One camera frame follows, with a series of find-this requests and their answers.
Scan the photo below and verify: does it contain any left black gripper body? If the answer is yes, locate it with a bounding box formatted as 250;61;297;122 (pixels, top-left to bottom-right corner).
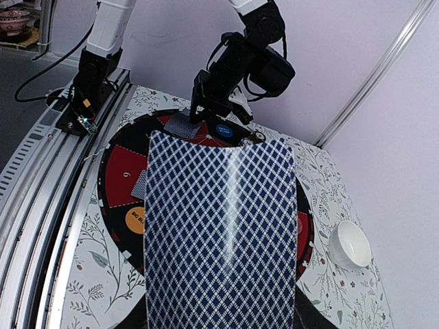
187;32;296;126

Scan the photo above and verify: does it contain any blue small blind button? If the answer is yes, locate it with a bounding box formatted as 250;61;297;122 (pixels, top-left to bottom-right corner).
215;124;233;138

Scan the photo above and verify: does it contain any dealt blue playing cards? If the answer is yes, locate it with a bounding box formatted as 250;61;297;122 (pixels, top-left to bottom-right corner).
131;170;147;199

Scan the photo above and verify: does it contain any orange big blind button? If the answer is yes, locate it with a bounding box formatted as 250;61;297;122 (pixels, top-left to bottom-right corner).
125;206;145;235

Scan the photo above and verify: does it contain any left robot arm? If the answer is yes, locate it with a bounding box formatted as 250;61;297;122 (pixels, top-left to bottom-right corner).
69;1;296;125

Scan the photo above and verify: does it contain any white ceramic bowl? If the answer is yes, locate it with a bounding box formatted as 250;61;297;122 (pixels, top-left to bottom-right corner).
328;221;372;270

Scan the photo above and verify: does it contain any left aluminium frame post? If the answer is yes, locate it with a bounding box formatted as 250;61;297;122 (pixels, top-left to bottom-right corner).
314;0;438;149

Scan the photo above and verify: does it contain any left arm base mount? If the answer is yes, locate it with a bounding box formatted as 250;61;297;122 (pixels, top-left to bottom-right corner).
46;82;119;136

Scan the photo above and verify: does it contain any front aluminium rail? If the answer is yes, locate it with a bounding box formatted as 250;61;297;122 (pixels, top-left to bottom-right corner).
1;69;130;328

